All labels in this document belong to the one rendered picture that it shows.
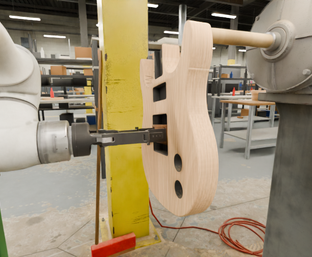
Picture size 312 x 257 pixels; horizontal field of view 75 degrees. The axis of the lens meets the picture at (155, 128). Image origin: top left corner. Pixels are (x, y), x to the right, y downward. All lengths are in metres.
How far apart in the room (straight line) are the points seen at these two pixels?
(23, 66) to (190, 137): 0.36
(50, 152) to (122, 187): 1.07
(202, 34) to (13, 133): 0.38
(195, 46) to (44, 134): 0.33
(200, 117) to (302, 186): 0.51
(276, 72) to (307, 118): 0.20
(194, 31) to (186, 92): 0.11
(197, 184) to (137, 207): 1.23
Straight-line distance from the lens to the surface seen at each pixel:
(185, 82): 0.39
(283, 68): 0.62
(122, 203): 1.53
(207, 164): 0.37
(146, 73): 0.65
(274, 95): 0.73
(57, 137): 0.44
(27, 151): 0.45
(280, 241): 0.95
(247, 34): 0.56
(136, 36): 1.37
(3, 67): 0.48
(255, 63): 0.69
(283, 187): 0.86
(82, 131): 0.45
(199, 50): 0.39
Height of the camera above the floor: 1.14
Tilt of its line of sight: 12 degrees down
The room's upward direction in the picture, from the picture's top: straight up
